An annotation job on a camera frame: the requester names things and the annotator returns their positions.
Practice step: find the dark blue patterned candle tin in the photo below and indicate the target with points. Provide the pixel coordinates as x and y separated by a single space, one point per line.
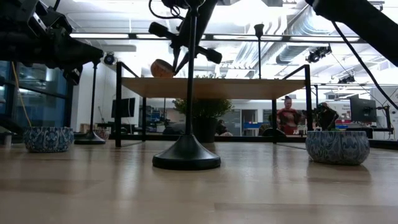
48 140

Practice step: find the overhead light bar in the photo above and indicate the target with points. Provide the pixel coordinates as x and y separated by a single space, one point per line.
99 35

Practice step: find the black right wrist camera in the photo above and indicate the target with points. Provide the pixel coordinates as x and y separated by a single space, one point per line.
174 3

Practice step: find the short black candlestick holder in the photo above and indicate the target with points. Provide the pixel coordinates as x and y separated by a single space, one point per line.
281 133

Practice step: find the black monitor stand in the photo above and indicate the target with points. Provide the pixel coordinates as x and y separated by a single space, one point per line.
127 125

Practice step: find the brown patterned candle tin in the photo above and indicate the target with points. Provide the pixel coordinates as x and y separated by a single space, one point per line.
105 133

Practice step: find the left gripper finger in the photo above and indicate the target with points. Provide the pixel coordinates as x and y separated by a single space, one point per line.
77 62
81 49

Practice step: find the background black robot arm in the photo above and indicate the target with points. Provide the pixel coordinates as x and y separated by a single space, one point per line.
326 116

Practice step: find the green potted plant black pot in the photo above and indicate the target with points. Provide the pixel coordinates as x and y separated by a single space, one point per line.
214 109

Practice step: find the orange patterned candle tin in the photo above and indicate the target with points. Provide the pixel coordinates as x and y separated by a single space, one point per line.
161 70

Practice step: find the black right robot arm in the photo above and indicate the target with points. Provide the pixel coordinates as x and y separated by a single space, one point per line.
357 21

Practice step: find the wooden shelf black metal frame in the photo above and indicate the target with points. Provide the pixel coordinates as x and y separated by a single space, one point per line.
211 88

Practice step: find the person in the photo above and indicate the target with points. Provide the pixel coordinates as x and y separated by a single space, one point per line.
221 127
287 119

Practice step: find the light blue patterned candle tin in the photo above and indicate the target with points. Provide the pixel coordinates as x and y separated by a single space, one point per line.
337 147

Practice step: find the black desk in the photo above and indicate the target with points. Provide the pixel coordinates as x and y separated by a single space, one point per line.
360 130

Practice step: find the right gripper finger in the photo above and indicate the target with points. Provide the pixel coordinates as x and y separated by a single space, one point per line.
176 59
184 62

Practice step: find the tall black candlestick holder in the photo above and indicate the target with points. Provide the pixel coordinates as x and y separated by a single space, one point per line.
186 155

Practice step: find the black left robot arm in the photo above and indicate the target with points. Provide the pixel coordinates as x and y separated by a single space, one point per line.
7 46

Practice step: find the black monitor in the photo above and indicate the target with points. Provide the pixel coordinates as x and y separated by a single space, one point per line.
363 110
127 107

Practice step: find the black aluminium table frame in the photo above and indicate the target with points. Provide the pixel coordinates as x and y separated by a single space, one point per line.
248 138

